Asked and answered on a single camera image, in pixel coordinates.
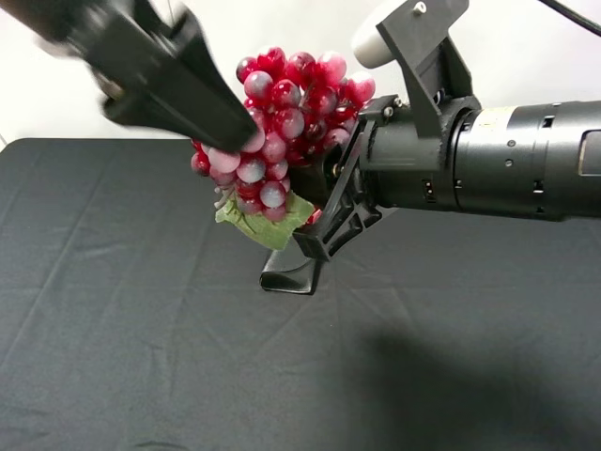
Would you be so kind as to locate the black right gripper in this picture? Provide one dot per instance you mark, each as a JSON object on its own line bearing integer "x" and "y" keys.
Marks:
{"x": 391, "y": 162}

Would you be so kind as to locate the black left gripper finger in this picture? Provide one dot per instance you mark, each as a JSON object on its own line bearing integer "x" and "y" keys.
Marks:
{"x": 167, "y": 78}

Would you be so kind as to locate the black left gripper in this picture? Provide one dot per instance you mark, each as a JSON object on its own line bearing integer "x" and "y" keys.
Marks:
{"x": 89, "y": 30}

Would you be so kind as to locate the red artificial grape bunch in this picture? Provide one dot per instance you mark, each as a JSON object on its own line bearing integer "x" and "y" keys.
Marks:
{"x": 304, "y": 107}

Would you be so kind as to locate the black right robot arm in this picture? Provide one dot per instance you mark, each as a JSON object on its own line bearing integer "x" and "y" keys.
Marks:
{"x": 537, "y": 162}

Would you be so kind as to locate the black glasses case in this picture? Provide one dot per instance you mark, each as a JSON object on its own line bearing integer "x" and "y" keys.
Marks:
{"x": 290, "y": 274}

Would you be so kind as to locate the black tablecloth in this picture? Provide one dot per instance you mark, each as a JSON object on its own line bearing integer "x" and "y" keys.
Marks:
{"x": 130, "y": 320}

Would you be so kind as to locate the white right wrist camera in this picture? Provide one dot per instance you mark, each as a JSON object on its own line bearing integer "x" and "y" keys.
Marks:
{"x": 367, "y": 44}

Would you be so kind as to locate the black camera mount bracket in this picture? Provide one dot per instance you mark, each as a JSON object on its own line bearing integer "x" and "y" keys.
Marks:
{"x": 417, "y": 34}

